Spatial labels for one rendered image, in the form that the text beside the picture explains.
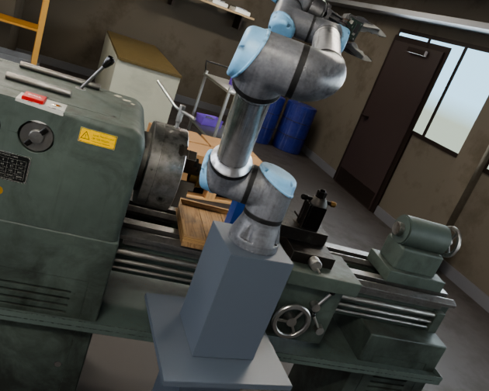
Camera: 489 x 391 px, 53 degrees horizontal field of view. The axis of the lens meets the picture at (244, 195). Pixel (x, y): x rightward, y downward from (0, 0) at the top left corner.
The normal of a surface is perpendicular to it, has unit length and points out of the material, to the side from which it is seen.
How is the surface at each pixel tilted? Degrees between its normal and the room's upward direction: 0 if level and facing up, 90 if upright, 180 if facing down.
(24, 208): 90
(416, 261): 90
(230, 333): 90
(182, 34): 90
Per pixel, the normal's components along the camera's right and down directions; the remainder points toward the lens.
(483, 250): -0.90, -0.19
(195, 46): 0.29, 0.42
